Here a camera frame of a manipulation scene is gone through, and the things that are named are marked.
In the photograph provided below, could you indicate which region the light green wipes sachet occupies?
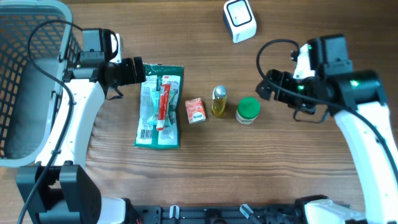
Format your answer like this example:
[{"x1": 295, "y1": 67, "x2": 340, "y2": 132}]
[{"x1": 147, "y1": 90, "x2": 160, "y2": 125}]

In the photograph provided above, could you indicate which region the red snack stick packet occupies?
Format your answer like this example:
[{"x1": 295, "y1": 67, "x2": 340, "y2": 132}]
[{"x1": 156, "y1": 84, "x2": 171, "y2": 131}]

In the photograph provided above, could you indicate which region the green lid white jar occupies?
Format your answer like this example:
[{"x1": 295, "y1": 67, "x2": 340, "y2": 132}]
[{"x1": 235, "y1": 97, "x2": 261, "y2": 124}]

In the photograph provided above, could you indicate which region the green 3M gloves package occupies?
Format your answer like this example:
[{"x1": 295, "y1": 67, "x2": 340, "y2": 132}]
[{"x1": 134, "y1": 64, "x2": 183, "y2": 149}]

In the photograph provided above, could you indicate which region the yellow liquid bottle silver cap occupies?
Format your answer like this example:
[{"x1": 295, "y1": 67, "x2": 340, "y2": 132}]
[{"x1": 211, "y1": 85, "x2": 228, "y2": 117}]

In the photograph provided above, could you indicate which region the small red patterned box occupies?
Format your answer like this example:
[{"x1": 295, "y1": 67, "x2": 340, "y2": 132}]
[{"x1": 185, "y1": 98, "x2": 206, "y2": 124}]

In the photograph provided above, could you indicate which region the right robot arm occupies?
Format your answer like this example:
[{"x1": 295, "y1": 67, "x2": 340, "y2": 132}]
[{"x1": 256, "y1": 70, "x2": 397, "y2": 223}]

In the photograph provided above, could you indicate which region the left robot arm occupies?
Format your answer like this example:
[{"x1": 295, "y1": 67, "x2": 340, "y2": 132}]
[{"x1": 16, "y1": 57, "x2": 146, "y2": 223}]

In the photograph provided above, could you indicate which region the white barcode scanner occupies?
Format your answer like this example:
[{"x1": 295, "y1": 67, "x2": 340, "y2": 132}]
[{"x1": 223, "y1": 0, "x2": 257, "y2": 44}]

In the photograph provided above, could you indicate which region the dark grey mesh basket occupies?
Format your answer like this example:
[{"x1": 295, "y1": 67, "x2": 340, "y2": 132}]
[{"x1": 1, "y1": 1, "x2": 81, "y2": 167}]

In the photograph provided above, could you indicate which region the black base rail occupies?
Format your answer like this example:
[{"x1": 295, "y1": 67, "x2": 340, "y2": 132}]
[{"x1": 125, "y1": 204, "x2": 308, "y2": 224}]

